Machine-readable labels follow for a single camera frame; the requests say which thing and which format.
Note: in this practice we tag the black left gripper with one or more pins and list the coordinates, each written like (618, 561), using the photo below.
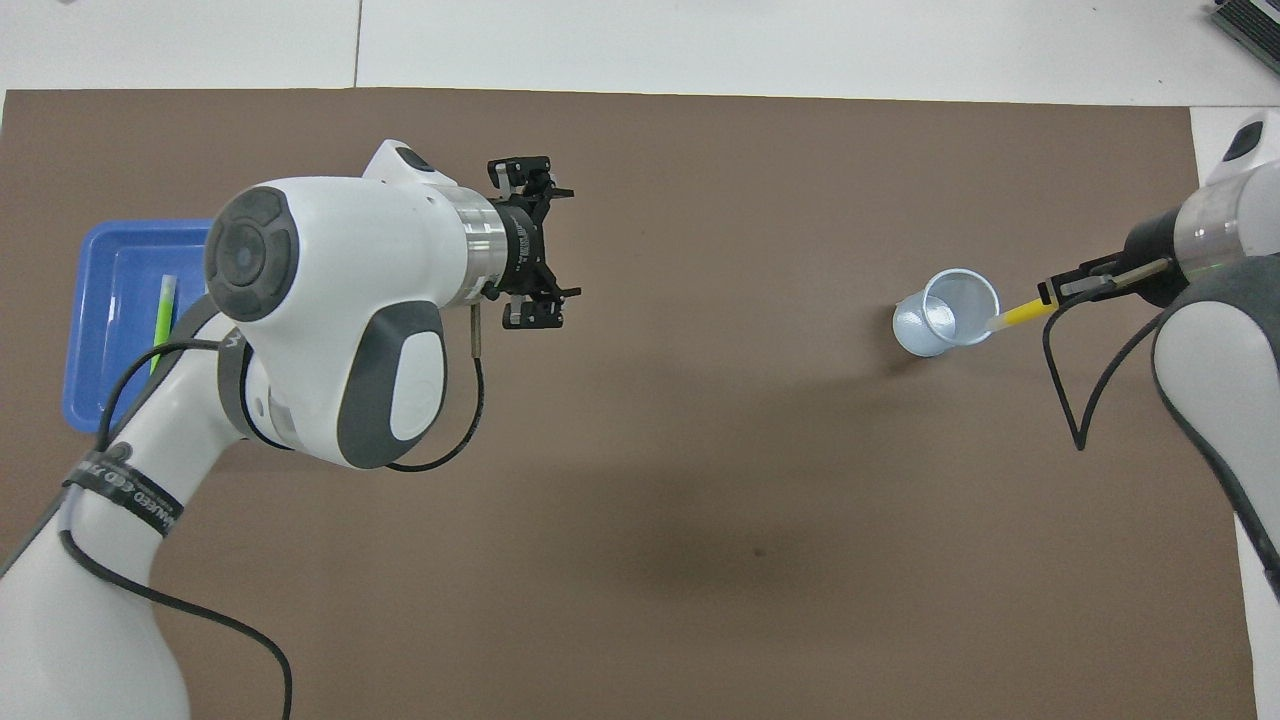
(525, 245)

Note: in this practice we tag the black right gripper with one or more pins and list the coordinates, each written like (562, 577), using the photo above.
(1155, 245)

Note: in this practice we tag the yellow pen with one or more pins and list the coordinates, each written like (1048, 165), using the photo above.
(1020, 315)

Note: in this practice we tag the green pen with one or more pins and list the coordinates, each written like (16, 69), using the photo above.
(164, 310)

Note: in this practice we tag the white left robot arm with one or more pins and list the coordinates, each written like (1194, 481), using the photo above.
(340, 260)

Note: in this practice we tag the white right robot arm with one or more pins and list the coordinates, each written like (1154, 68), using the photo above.
(1220, 370)

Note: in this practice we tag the translucent plastic cup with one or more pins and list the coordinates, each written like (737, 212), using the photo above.
(925, 325)

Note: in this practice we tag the brown table mat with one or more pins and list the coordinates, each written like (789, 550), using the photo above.
(700, 500)

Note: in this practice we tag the grey ribbed device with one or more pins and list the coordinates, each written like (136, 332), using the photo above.
(1255, 25)

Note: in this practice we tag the blue plastic tray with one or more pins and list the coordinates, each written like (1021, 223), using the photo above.
(100, 300)

